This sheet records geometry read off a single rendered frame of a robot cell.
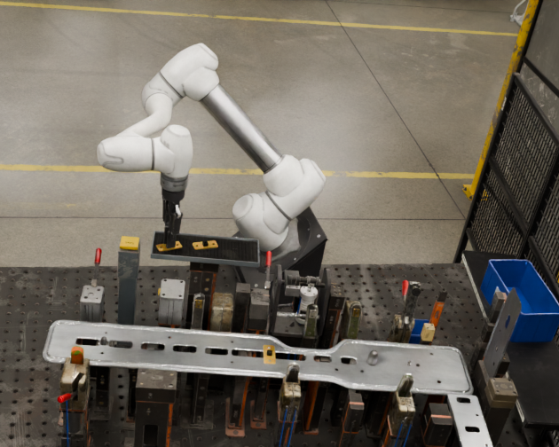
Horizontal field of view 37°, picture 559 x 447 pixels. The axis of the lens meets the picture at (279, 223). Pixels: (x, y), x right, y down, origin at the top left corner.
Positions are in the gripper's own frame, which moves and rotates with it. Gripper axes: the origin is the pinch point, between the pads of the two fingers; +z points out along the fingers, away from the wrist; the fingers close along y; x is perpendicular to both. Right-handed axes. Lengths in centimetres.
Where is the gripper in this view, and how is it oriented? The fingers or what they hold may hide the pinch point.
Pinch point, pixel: (169, 237)
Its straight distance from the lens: 283.9
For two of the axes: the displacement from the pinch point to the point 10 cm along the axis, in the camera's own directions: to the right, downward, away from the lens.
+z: -1.3, 8.2, 5.6
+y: 4.5, 5.5, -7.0
